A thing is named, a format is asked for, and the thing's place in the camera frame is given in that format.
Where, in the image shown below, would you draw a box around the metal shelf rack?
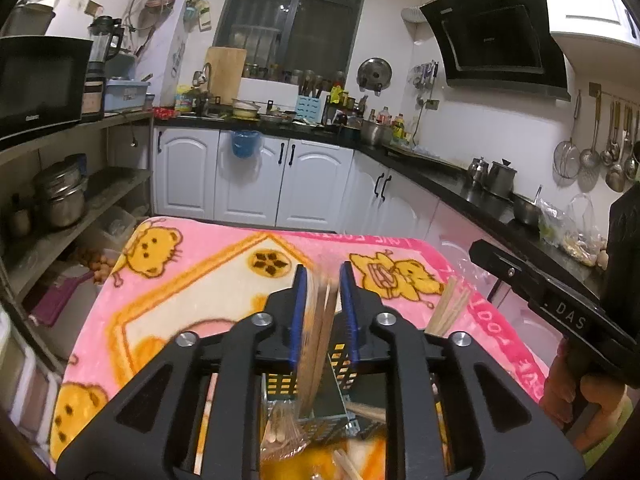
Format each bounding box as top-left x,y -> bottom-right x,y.
0,110 -> 154,311

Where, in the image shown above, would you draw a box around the clear plastic food bags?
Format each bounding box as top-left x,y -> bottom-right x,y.
537,194 -> 609,267

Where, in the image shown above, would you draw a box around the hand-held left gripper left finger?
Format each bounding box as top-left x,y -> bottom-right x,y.
55,264 -> 307,480

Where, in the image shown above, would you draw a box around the metal faucet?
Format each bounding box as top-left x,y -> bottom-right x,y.
192,62 -> 214,99

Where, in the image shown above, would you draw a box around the person's right hand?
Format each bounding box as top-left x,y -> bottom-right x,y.
542,340 -> 628,436

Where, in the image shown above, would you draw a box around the large steel kettle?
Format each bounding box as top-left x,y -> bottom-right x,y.
486,159 -> 519,200

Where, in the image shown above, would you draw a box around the steel cooking pot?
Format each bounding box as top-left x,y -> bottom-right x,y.
360,121 -> 394,146

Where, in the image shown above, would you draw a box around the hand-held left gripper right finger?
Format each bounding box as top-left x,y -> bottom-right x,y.
340,261 -> 586,480

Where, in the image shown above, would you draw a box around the person's right forearm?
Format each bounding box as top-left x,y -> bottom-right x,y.
580,400 -> 637,468

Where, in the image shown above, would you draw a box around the metal pot lid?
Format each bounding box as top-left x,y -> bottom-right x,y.
356,57 -> 394,94

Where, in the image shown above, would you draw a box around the plastic drawer unit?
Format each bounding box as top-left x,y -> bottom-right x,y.
0,305 -> 66,461

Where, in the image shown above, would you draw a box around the black microwave oven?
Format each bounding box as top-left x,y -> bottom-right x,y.
0,35 -> 94,142

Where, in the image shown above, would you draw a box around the white upper cabinet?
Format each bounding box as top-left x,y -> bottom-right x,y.
550,0 -> 640,52

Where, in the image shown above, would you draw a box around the single chopstick pair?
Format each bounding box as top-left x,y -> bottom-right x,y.
295,277 -> 342,413

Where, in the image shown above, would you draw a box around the cluster of condiment bottles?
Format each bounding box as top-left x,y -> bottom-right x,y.
375,106 -> 409,141

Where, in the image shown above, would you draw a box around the hanging small pan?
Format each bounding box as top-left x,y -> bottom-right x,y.
134,0 -> 179,57

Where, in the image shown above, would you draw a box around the bowl by sink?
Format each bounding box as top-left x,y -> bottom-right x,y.
231,99 -> 262,120

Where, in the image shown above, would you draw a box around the stacked steel pots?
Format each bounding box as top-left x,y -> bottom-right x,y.
32,160 -> 89,229

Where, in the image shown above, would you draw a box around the small pot with handle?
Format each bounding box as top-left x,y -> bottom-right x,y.
512,185 -> 544,226

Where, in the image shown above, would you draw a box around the blue knife block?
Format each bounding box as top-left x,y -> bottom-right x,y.
295,94 -> 326,125

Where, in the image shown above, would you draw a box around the black kitchen countertop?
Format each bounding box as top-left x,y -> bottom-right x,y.
152,112 -> 608,301

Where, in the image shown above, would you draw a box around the small steel kettle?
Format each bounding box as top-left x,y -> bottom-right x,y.
467,156 -> 490,186

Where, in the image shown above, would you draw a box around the hanging printed package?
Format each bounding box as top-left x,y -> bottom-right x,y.
184,0 -> 214,32

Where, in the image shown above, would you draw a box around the dark kitchen window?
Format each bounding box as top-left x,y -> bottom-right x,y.
214,0 -> 374,84

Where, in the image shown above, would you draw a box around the black blender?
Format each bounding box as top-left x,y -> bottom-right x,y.
82,16 -> 125,122

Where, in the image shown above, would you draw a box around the wooden cutting board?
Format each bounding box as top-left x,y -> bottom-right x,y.
205,46 -> 248,107

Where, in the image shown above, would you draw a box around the pink printed blanket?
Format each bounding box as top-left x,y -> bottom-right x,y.
50,216 -> 551,480

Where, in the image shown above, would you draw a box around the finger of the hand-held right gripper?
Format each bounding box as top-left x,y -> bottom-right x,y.
470,239 -> 543,307

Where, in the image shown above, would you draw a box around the white kitchen cabinets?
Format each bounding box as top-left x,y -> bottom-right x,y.
152,127 -> 551,361

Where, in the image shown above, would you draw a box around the black range hood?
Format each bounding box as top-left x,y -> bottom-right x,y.
419,0 -> 572,102

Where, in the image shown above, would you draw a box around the row of hanging metal utensils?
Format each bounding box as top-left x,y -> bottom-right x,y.
552,82 -> 640,194

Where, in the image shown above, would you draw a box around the bunch of wooden chopsticks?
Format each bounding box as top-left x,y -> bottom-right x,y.
259,277 -> 472,480

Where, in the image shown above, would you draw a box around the blue plastic bucket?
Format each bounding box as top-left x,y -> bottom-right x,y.
231,130 -> 262,159

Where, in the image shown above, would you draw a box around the purple plastic box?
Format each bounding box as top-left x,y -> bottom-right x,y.
30,275 -> 82,327

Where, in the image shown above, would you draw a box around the hanging small kitchen tools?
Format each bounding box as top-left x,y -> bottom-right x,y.
412,60 -> 441,94

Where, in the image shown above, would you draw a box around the pile of brown round fruits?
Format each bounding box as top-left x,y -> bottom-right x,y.
75,247 -> 119,284

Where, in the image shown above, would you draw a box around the dark green plastic utensil holder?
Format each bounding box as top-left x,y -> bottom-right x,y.
257,330 -> 441,443

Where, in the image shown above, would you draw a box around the light blue plastic box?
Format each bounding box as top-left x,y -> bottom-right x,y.
104,79 -> 151,112

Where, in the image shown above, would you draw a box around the grey pot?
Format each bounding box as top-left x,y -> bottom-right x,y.
2,4 -> 56,37

